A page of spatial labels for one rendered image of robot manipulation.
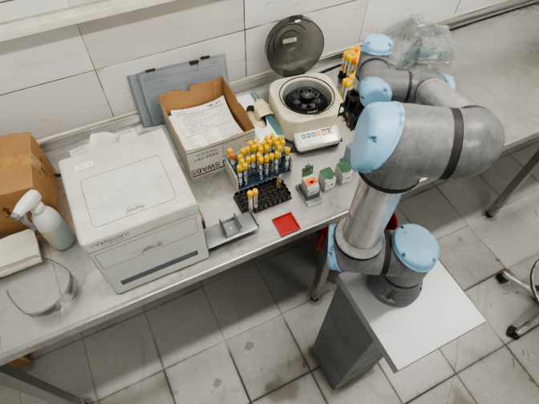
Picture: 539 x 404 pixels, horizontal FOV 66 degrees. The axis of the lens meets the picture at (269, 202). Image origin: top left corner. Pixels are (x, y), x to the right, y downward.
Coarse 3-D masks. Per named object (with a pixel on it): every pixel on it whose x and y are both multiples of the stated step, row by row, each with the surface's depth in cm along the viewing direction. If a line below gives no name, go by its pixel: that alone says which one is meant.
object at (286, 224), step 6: (282, 216) 132; (288, 216) 132; (276, 222) 131; (282, 222) 131; (288, 222) 131; (294, 222) 131; (282, 228) 130; (288, 228) 130; (294, 228) 130; (300, 228) 130; (282, 234) 128
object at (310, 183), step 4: (308, 176) 132; (312, 176) 132; (304, 180) 131; (308, 180) 131; (312, 180) 131; (316, 180) 131; (304, 184) 132; (308, 184) 130; (312, 184) 130; (316, 184) 131; (304, 188) 133; (308, 188) 130; (312, 188) 131; (316, 188) 132; (308, 192) 132; (312, 192) 133
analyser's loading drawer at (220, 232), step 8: (240, 216) 128; (248, 216) 128; (216, 224) 126; (224, 224) 126; (232, 224) 126; (240, 224) 122; (248, 224) 126; (256, 224) 126; (208, 232) 124; (216, 232) 124; (224, 232) 124; (232, 232) 124; (240, 232) 124; (208, 240) 123; (216, 240) 123; (224, 240) 123; (208, 248) 122
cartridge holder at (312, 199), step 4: (300, 184) 135; (296, 188) 138; (300, 188) 136; (300, 192) 136; (304, 192) 134; (316, 192) 134; (304, 196) 135; (308, 196) 133; (312, 196) 134; (316, 196) 135; (320, 196) 136; (304, 200) 135; (308, 200) 135; (312, 200) 135; (316, 200) 135; (320, 200) 135; (308, 204) 134; (312, 204) 134
